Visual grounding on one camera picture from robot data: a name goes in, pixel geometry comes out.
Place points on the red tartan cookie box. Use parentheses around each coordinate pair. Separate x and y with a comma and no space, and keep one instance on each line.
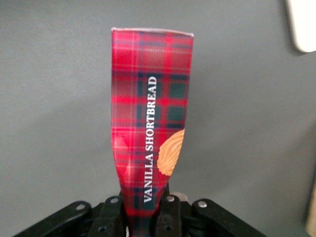
(150,111)

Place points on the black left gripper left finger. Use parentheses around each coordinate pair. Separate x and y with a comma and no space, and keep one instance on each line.
(81,219)

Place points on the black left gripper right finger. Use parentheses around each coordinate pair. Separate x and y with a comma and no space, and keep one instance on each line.
(202,217)

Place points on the beige rectangular tray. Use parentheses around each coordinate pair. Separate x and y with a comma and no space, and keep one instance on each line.
(304,24)

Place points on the wooden drawer cabinet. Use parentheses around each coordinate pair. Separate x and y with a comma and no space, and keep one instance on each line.
(311,207)

